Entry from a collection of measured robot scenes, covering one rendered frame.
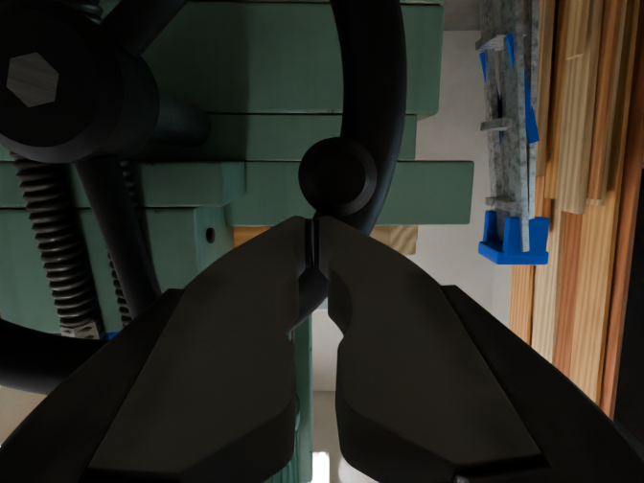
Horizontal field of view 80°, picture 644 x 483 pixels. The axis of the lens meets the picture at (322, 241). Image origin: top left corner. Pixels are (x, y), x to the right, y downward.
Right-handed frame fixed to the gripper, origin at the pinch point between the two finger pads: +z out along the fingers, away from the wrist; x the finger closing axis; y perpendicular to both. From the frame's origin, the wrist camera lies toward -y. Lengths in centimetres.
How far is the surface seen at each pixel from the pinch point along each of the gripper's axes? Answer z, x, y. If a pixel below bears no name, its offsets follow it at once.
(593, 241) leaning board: 118, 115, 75
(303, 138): 23.6, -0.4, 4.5
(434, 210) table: 21.4, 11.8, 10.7
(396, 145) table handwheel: 5.9, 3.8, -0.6
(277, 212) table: 21.4, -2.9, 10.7
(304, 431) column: 37, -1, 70
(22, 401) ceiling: 191, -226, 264
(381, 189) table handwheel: 5.1, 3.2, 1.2
